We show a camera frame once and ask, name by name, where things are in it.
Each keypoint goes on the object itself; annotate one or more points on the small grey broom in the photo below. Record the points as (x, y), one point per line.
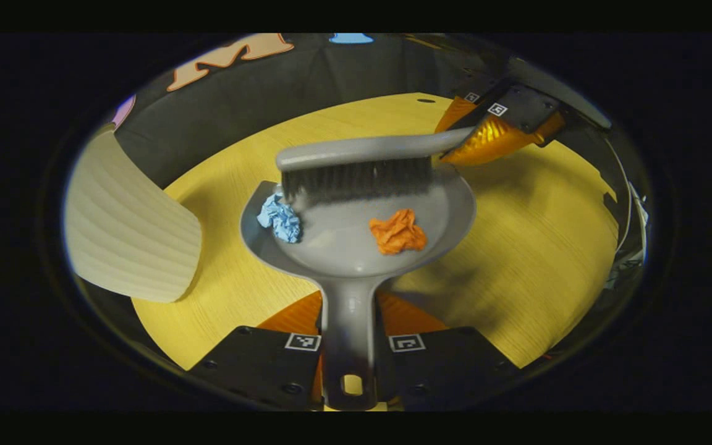
(356, 151)

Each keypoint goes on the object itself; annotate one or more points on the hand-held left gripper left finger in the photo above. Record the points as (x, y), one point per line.
(263, 364)

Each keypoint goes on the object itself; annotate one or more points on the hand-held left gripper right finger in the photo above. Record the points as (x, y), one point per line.
(436, 364)

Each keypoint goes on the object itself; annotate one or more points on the blue paper trash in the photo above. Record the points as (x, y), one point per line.
(282, 219)

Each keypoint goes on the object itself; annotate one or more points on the white ribbed garbage bin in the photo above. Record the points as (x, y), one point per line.
(127, 235)

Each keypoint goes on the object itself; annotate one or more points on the orange paper trash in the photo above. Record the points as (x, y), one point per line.
(396, 233)

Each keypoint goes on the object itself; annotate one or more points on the grey plastic dustpan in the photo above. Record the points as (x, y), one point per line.
(343, 247)

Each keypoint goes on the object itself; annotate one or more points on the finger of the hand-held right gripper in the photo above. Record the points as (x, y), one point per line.
(458, 114)
(517, 114)

